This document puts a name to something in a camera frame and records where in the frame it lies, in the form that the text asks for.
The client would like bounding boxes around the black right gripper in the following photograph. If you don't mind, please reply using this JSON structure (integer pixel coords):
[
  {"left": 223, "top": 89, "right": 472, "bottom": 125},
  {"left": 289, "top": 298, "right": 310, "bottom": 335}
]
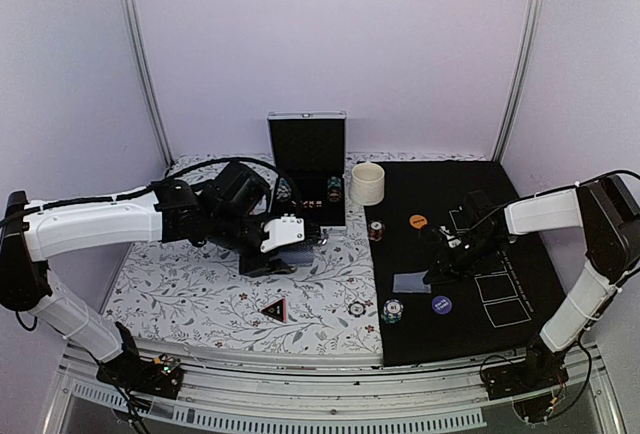
[{"left": 424, "top": 231, "right": 507, "bottom": 285}]

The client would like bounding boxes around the red triangular all-in marker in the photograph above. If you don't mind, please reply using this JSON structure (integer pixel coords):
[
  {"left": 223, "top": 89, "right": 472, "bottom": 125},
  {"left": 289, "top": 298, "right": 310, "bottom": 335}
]
[{"left": 260, "top": 298, "right": 287, "bottom": 323}]

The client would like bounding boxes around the purple small blind button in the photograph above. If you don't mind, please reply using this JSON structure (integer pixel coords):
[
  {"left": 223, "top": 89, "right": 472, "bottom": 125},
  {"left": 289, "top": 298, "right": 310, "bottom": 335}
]
[{"left": 431, "top": 295, "right": 453, "bottom": 315}]

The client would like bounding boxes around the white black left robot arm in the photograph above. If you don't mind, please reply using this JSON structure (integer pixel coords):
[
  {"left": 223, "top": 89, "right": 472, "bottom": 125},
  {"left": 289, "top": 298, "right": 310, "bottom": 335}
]
[{"left": 1, "top": 157, "right": 324, "bottom": 388}]

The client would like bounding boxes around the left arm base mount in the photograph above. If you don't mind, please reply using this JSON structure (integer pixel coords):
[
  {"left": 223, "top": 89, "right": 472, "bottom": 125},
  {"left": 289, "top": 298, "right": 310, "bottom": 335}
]
[{"left": 96, "top": 322, "right": 184, "bottom": 400}]

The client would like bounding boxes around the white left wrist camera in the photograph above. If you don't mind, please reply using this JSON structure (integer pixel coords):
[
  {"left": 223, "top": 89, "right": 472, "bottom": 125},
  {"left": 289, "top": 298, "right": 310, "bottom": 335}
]
[{"left": 260, "top": 216, "right": 305, "bottom": 253}]

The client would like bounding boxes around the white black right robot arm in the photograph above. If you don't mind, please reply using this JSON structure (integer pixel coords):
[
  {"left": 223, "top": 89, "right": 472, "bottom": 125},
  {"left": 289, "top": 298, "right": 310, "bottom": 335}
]
[{"left": 423, "top": 169, "right": 639, "bottom": 390}]

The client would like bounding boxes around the orange big blind button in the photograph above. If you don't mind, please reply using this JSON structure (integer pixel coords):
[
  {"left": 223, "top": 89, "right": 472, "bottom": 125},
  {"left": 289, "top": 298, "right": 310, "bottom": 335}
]
[{"left": 409, "top": 214, "right": 428, "bottom": 230}]

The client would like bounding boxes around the aluminium frame post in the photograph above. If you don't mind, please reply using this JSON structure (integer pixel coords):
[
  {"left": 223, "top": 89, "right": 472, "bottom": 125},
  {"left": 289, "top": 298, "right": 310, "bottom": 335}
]
[
  {"left": 120, "top": 0, "right": 174, "bottom": 167},
  {"left": 491, "top": 0, "right": 544, "bottom": 163}
]

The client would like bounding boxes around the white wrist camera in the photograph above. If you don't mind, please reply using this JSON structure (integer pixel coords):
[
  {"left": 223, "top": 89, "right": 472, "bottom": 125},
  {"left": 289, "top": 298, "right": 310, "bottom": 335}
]
[
  {"left": 260, "top": 216, "right": 305, "bottom": 253},
  {"left": 438, "top": 225, "right": 461, "bottom": 249}
]

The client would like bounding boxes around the row of red dice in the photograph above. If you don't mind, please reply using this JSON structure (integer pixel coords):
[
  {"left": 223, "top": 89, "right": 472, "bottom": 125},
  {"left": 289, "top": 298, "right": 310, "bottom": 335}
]
[{"left": 291, "top": 200, "right": 323, "bottom": 209}]

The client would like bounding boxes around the floral table cloth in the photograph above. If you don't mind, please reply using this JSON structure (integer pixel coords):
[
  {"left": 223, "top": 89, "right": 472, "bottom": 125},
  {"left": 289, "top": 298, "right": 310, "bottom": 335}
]
[{"left": 98, "top": 151, "right": 476, "bottom": 356}]

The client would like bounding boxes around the single blue ten chip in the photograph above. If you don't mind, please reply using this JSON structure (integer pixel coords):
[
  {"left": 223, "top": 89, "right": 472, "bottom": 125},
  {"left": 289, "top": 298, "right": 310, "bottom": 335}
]
[{"left": 348, "top": 301, "right": 366, "bottom": 318}]

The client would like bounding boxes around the right aluminium frame post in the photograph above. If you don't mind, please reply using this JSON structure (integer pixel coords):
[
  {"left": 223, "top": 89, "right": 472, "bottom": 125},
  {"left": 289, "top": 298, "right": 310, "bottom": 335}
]
[{"left": 491, "top": 0, "right": 544, "bottom": 163}]

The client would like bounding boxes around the black poker mat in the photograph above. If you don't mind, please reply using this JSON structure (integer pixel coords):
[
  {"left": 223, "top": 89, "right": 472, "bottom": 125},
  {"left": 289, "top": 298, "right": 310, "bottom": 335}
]
[{"left": 365, "top": 161, "right": 565, "bottom": 366}]

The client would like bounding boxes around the blue green moved chip stack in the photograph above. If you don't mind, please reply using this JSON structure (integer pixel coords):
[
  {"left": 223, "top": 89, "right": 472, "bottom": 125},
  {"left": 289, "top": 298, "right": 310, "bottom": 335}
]
[{"left": 381, "top": 299, "right": 404, "bottom": 324}]

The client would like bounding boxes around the blue playing card deck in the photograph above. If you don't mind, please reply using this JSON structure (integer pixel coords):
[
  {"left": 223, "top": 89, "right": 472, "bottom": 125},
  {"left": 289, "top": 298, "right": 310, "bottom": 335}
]
[{"left": 281, "top": 245, "right": 314, "bottom": 267}]

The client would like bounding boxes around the red black moved chip stack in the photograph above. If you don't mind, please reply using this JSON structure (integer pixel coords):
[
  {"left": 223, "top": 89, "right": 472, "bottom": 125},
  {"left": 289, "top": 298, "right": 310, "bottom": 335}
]
[{"left": 368, "top": 221, "right": 385, "bottom": 242}]

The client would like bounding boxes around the left aluminium frame post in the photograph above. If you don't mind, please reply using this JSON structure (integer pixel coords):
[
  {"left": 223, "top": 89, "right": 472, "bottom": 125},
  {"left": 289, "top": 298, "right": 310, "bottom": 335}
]
[{"left": 120, "top": 0, "right": 174, "bottom": 167}]

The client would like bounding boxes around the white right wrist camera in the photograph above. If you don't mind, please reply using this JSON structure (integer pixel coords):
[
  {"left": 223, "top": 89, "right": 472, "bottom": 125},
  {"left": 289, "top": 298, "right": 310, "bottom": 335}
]
[{"left": 438, "top": 225, "right": 461, "bottom": 249}]

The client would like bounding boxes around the white ceramic cup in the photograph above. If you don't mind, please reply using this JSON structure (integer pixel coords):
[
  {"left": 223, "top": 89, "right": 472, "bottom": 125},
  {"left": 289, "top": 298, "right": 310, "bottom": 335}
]
[{"left": 349, "top": 162, "right": 385, "bottom": 206}]

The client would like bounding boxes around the aluminium poker chip case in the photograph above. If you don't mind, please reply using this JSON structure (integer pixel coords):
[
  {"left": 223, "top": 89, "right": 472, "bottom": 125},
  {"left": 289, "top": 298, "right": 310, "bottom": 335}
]
[{"left": 267, "top": 111, "right": 347, "bottom": 230}]

